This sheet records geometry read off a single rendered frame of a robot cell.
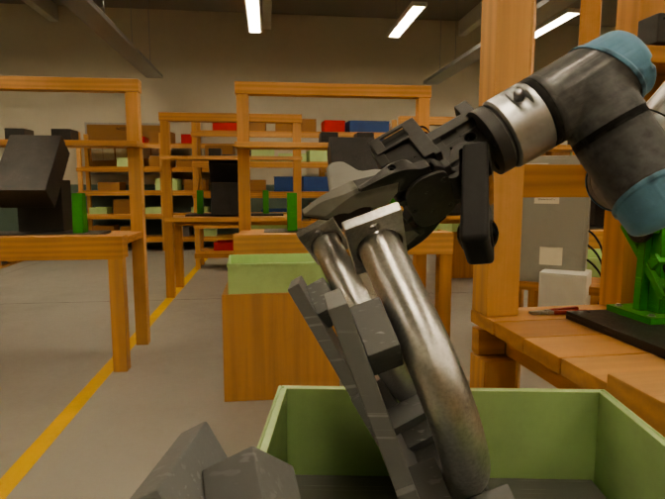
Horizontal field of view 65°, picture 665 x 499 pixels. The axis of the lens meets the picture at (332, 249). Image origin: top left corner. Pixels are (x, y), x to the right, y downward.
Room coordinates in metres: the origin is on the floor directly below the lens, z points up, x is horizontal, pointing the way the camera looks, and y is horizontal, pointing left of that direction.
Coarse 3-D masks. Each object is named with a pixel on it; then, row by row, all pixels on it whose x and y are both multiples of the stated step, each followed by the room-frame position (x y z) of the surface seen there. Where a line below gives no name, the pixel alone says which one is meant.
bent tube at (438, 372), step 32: (352, 224) 0.34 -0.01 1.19; (384, 224) 0.35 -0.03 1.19; (352, 256) 0.36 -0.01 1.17; (384, 256) 0.33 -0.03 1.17; (384, 288) 0.32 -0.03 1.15; (416, 288) 0.32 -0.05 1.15; (416, 320) 0.30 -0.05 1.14; (416, 352) 0.29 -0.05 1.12; (448, 352) 0.29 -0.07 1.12; (416, 384) 0.29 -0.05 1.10; (448, 384) 0.28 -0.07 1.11; (448, 416) 0.28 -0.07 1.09; (448, 448) 0.29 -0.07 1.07; (480, 448) 0.29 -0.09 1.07; (448, 480) 0.31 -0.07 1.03; (480, 480) 0.30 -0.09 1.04
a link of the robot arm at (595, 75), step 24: (576, 48) 0.53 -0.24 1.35; (600, 48) 0.51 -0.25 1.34; (624, 48) 0.51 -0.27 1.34; (552, 72) 0.52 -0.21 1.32; (576, 72) 0.51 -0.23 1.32; (600, 72) 0.51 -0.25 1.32; (624, 72) 0.50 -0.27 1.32; (648, 72) 0.51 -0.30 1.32; (552, 96) 0.51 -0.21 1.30; (576, 96) 0.50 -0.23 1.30; (600, 96) 0.50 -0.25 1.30; (624, 96) 0.50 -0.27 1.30; (576, 120) 0.51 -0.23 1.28; (600, 120) 0.50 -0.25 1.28
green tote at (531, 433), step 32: (288, 416) 0.64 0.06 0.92; (320, 416) 0.64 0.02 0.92; (352, 416) 0.64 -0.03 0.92; (480, 416) 0.63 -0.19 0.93; (512, 416) 0.63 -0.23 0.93; (544, 416) 0.63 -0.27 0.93; (576, 416) 0.63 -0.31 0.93; (608, 416) 0.60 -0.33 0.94; (288, 448) 0.64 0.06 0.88; (320, 448) 0.64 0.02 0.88; (352, 448) 0.64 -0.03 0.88; (512, 448) 0.63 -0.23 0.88; (544, 448) 0.63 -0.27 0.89; (576, 448) 0.63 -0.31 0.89; (608, 448) 0.60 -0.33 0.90; (640, 448) 0.53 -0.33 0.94; (608, 480) 0.60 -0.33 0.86; (640, 480) 0.53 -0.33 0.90
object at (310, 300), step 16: (288, 288) 0.47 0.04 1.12; (304, 288) 0.48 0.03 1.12; (320, 288) 0.48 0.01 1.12; (304, 304) 0.47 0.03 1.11; (320, 304) 0.47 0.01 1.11; (320, 320) 0.47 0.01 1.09; (320, 336) 0.47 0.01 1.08; (336, 352) 0.47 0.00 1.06; (336, 368) 0.47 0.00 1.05; (352, 384) 0.47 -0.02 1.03; (352, 400) 0.46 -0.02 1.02; (432, 448) 0.57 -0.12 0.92
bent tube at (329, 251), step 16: (320, 224) 0.52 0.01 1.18; (336, 224) 0.52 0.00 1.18; (304, 240) 0.52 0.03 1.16; (320, 240) 0.52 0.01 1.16; (336, 240) 0.52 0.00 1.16; (320, 256) 0.51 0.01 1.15; (336, 256) 0.50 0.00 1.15; (336, 272) 0.49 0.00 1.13; (352, 272) 0.49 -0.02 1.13; (336, 288) 0.48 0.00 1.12; (352, 288) 0.47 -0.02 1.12; (352, 304) 0.46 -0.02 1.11; (400, 368) 0.46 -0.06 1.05; (400, 384) 0.47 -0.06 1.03; (400, 400) 0.50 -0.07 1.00
